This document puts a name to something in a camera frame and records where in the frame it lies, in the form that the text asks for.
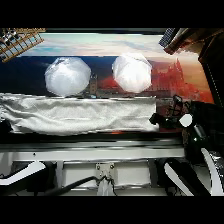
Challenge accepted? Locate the brown wooden rack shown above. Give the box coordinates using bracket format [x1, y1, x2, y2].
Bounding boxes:
[0, 28, 46, 64]

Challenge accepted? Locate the silver frame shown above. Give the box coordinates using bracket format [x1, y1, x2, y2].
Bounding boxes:
[0, 137, 224, 197]

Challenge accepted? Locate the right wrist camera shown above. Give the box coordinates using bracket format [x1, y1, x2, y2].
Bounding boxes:
[167, 94, 185, 117]

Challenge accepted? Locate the black cable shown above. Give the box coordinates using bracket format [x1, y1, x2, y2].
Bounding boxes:
[42, 175, 112, 197]

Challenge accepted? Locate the white garment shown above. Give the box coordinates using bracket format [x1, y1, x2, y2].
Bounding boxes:
[0, 92, 158, 136]

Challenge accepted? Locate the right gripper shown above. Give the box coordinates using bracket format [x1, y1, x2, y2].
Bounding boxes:
[148, 112, 170, 130]

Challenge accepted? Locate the heap of clothes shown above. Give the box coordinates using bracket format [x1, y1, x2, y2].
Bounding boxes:
[158, 28, 202, 56]

